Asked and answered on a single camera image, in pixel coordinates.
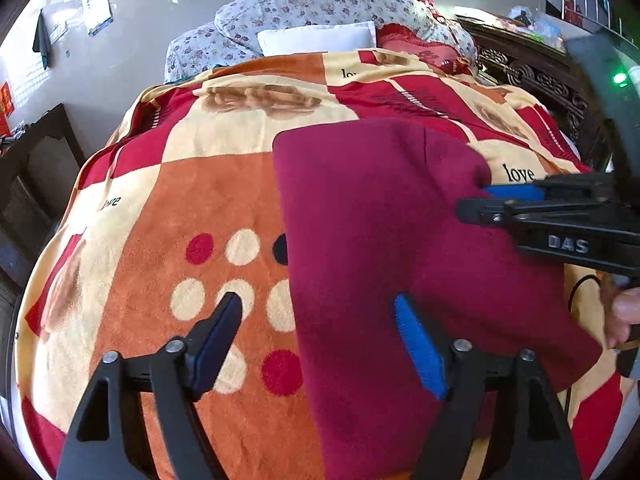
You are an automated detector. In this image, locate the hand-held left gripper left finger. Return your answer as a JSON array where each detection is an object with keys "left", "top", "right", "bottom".
[{"left": 56, "top": 291, "right": 244, "bottom": 480}]

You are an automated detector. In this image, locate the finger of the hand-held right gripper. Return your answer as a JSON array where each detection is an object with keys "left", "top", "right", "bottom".
[
  {"left": 482, "top": 174, "right": 613, "bottom": 203},
  {"left": 456, "top": 198, "right": 556, "bottom": 227}
]

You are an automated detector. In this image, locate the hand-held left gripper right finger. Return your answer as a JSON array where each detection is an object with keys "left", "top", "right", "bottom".
[{"left": 394, "top": 293, "right": 583, "bottom": 480}]

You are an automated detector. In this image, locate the maroon sweater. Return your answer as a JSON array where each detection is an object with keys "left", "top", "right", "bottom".
[{"left": 272, "top": 119, "right": 603, "bottom": 480}]

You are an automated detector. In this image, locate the person's right hand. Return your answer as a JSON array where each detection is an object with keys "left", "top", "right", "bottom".
[{"left": 600, "top": 280, "right": 640, "bottom": 351}]

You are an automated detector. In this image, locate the red orange printed blanket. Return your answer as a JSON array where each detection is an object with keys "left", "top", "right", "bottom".
[{"left": 15, "top": 47, "right": 626, "bottom": 480}]

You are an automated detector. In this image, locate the pile of plastic bags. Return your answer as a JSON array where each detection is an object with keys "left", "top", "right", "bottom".
[{"left": 505, "top": 5, "right": 566, "bottom": 51}]

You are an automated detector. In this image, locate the red frilled pillow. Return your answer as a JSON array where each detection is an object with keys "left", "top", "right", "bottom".
[{"left": 376, "top": 0, "right": 476, "bottom": 76}]

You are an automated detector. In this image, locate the metal stair railing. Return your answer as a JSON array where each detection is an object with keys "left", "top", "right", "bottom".
[{"left": 545, "top": 0, "right": 631, "bottom": 41}]

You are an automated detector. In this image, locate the dark wooden cabinet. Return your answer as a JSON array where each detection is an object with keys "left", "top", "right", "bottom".
[{"left": 0, "top": 104, "right": 86, "bottom": 286}]

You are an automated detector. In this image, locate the white pillow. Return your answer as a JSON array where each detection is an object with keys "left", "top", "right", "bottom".
[{"left": 256, "top": 21, "right": 377, "bottom": 57}]

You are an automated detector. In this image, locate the floral quilt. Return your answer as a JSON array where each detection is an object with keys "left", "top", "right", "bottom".
[{"left": 164, "top": 0, "right": 478, "bottom": 83}]

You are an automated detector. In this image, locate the dark hanging cloth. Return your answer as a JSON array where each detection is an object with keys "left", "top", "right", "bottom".
[{"left": 32, "top": 10, "right": 51, "bottom": 71}]

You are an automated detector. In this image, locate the black cable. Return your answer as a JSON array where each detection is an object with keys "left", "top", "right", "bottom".
[{"left": 564, "top": 270, "right": 606, "bottom": 416}]

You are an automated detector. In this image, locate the dark carved wooden bed frame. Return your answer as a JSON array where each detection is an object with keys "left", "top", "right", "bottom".
[{"left": 455, "top": 15, "right": 616, "bottom": 171}]

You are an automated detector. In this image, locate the red wall poster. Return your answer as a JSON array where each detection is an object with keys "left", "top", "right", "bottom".
[{"left": 0, "top": 82, "right": 16, "bottom": 133}]

